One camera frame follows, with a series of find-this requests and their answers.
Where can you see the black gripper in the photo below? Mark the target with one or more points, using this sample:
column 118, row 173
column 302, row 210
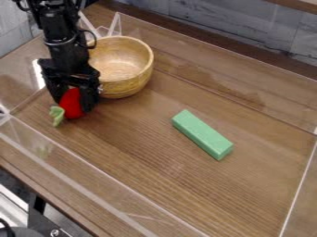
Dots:
column 68, row 68

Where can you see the red plush fruit green stem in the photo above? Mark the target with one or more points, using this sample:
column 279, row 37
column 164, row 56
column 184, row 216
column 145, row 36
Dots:
column 69, row 108

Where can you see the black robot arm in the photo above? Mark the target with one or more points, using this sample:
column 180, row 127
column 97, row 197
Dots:
column 57, row 17

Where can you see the wooden bowl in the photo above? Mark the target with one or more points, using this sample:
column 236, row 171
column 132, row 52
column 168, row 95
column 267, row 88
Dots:
column 125, row 60

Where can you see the green rectangular block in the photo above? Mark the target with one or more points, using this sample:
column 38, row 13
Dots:
column 199, row 131

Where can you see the clear acrylic tray enclosure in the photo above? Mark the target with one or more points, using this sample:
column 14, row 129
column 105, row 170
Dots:
column 129, row 177

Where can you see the black table leg bracket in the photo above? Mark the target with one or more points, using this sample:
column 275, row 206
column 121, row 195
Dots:
column 48, row 221

